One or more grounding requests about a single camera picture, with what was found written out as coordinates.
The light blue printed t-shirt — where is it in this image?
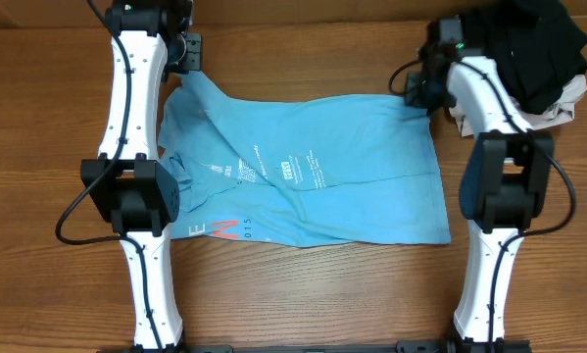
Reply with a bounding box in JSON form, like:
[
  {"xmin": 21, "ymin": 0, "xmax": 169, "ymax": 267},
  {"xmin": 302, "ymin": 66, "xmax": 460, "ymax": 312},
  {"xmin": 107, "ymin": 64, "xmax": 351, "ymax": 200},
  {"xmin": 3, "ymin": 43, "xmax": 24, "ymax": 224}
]
[{"xmin": 159, "ymin": 73, "xmax": 451, "ymax": 247}]

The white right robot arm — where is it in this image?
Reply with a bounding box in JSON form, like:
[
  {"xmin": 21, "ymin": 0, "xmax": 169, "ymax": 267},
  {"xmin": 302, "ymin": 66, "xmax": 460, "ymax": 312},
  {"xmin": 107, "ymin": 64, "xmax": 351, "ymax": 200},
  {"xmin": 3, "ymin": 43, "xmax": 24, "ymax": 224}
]
[{"xmin": 404, "ymin": 18, "xmax": 554, "ymax": 352}]

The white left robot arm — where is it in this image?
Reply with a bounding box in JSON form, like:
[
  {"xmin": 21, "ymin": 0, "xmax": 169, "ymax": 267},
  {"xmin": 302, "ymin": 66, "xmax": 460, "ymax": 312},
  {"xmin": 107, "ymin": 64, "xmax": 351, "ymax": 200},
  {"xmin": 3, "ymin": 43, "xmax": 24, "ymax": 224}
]
[{"xmin": 80, "ymin": 1, "xmax": 200, "ymax": 352}]

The black folded garment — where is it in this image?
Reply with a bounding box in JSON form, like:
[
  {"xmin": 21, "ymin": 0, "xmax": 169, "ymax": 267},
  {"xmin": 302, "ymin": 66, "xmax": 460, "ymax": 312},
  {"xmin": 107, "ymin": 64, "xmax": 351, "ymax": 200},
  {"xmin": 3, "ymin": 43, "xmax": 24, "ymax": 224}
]
[{"xmin": 460, "ymin": 0, "xmax": 587, "ymax": 115}]

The beige folded garment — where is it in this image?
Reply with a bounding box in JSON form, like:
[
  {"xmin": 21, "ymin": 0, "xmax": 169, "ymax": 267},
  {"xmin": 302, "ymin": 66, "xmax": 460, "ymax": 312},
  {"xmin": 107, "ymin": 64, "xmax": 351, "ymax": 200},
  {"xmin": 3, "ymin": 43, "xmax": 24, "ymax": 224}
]
[{"xmin": 449, "ymin": 75, "xmax": 587, "ymax": 137}]

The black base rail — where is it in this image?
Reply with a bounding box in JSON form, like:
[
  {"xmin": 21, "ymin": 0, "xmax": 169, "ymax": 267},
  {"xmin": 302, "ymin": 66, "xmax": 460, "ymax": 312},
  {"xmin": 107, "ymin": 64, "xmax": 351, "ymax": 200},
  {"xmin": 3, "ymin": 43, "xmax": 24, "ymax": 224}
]
[{"xmin": 125, "ymin": 337, "xmax": 534, "ymax": 353}]

